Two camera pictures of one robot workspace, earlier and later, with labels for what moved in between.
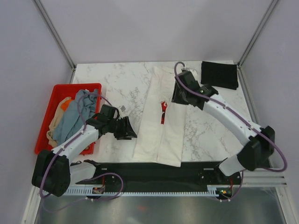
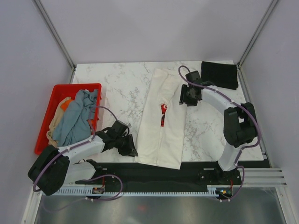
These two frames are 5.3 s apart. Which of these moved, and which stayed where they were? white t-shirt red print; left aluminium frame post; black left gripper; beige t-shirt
Moved: black left gripper
Stayed: beige t-shirt; white t-shirt red print; left aluminium frame post
